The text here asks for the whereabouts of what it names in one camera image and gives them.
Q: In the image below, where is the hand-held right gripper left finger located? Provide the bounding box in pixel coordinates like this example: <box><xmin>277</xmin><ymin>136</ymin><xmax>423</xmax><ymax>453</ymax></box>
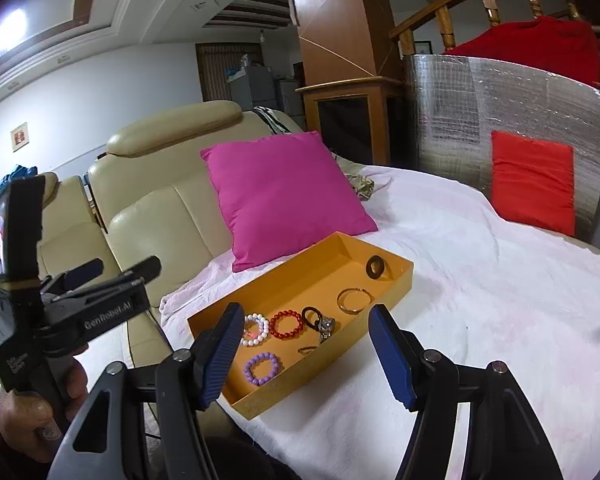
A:
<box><xmin>47</xmin><ymin>302</ymin><xmax>246</xmax><ymax>480</ymax></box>

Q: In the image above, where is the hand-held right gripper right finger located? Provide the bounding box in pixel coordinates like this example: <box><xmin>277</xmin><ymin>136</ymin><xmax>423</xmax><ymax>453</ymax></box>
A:
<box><xmin>367</xmin><ymin>304</ymin><xmax>563</xmax><ymax>480</ymax></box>

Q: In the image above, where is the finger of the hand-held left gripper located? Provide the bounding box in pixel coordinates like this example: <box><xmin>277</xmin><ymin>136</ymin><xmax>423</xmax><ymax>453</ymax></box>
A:
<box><xmin>60</xmin><ymin>258</ymin><xmax>105</xmax><ymax>292</ymax></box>
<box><xmin>112</xmin><ymin>255</ymin><xmax>162</xmax><ymax>287</ymax></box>

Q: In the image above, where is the white bead bracelet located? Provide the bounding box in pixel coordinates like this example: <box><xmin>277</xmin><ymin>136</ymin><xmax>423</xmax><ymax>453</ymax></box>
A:
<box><xmin>240</xmin><ymin>313</ymin><xmax>271</xmax><ymax>347</ymax></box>

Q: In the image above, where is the purple bead bracelet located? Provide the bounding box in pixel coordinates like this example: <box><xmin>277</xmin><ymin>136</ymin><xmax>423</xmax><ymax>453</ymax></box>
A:
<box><xmin>243</xmin><ymin>352</ymin><xmax>283</xmax><ymax>387</ymax></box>

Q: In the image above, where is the red bead bracelet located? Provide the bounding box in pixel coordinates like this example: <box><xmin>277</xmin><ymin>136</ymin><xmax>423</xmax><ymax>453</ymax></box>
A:
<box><xmin>268</xmin><ymin>310</ymin><xmax>306</xmax><ymax>342</ymax></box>

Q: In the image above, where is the gold bangle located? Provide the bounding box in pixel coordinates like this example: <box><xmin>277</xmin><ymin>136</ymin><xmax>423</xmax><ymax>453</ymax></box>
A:
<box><xmin>336</xmin><ymin>287</ymin><xmax>374</xmax><ymax>316</ymax></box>

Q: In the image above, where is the silver metal watch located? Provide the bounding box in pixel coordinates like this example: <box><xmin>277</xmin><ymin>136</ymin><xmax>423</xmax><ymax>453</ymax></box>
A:
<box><xmin>316</xmin><ymin>316</ymin><xmax>338</xmax><ymax>345</ymax></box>

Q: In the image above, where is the black hair tie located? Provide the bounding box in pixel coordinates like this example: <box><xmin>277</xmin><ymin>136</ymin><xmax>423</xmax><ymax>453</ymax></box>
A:
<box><xmin>301</xmin><ymin>306</ymin><xmax>326</xmax><ymax>332</ymax></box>

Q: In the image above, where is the orange tray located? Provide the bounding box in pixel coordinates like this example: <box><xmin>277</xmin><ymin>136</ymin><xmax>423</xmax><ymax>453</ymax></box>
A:
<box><xmin>186</xmin><ymin>231</ymin><xmax>415</xmax><ymax>420</ymax></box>

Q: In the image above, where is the person's left hand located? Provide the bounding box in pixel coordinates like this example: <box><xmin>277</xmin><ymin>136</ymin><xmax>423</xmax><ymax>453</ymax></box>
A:
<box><xmin>0</xmin><ymin>345</ymin><xmax>88</xmax><ymax>463</ymax></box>

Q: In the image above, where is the cream leather sofa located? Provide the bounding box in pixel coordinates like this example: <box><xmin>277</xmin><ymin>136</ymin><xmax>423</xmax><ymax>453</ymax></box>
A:
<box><xmin>0</xmin><ymin>100</ymin><xmax>306</xmax><ymax>411</ymax></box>

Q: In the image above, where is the white towel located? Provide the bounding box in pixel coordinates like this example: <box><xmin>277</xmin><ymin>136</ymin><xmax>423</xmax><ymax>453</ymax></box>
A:
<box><xmin>160</xmin><ymin>162</ymin><xmax>600</xmax><ymax>480</ymax></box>

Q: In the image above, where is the magenta cushion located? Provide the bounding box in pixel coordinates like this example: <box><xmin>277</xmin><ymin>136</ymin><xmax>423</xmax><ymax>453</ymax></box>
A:
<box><xmin>200</xmin><ymin>131</ymin><xmax>379</xmax><ymax>273</ymax></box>

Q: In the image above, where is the floral cloth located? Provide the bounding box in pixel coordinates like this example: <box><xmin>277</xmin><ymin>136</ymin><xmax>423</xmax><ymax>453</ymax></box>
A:
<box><xmin>342</xmin><ymin>172</ymin><xmax>376</xmax><ymax>202</ymax></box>

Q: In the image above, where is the striped cloth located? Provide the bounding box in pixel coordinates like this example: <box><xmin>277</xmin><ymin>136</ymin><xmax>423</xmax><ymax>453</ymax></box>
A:
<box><xmin>252</xmin><ymin>106</ymin><xmax>293</xmax><ymax>136</ymax></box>

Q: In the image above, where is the grey refrigerator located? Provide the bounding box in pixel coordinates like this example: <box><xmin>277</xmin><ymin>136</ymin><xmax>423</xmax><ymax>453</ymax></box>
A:
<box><xmin>228</xmin><ymin>65</ymin><xmax>281</xmax><ymax>111</ymax></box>

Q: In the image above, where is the small red cushion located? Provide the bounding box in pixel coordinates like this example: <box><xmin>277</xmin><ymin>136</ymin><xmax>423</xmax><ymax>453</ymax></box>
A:
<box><xmin>491</xmin><ymin>131</ymin><xmax>576</xmax><ymax>237</ymax></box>

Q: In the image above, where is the silver insulation sheet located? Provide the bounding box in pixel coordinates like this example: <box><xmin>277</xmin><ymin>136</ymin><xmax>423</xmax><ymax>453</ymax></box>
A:
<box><xmin>405</xmin><ymin>53</ymin><xmax>600</xmax><ymax>246</ymax></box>

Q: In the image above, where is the ceiling light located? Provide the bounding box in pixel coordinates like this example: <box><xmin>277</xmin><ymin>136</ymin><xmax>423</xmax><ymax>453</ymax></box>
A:
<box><xmin>0</xmin><ymin>8</ymin><xmax>28</xmax><ymax>53</ymax></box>

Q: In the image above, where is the wooden cabinet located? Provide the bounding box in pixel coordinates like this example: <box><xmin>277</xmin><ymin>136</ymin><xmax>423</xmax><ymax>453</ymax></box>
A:
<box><xmin>295</xmin><ymin>76</ymin><xmax>416</xmax><ymax>168</ymax></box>

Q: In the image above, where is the wooden pillar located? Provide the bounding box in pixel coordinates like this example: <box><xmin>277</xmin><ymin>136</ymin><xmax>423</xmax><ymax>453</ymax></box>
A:
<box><xmin>282</xmin><ymin>0</ymin><xmax>406</xmax><ymax>88</ymax></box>

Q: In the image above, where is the red cloth on railing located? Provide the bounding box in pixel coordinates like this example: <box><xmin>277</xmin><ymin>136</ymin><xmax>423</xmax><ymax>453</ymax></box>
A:
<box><xmin>442</xmin><ymin>16</ymin><xmax>600</xmax><ymax>88</ymax></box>

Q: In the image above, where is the wooden railing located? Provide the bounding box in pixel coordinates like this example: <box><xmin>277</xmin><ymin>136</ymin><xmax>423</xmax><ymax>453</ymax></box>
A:
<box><xmin>389</xmin><ymin>0</ymin><xmax>600</xmax><ymax>56</ymax></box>

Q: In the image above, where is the framed wall picture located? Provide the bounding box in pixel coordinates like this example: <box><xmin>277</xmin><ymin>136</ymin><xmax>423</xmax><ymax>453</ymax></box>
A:
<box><xmin>10</xmin><ymin>121</ymin><xmax>29</xmax><ymax>152</ymax></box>

